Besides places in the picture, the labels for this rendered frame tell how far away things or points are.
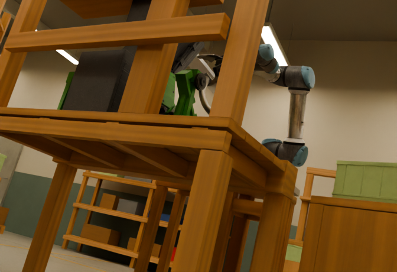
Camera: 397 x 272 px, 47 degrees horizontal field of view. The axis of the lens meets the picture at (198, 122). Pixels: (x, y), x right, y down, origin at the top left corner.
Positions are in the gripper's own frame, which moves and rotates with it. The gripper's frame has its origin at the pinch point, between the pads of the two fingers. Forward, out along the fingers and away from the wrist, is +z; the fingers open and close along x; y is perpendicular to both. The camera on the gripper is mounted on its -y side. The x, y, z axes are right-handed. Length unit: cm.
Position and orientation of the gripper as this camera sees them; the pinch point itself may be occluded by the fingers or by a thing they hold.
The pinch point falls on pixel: (201, 71)
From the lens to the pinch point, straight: 219.2
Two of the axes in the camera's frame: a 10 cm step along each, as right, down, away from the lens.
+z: -8.6, 2.0, 4.7
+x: -3.5, -9.0, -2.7
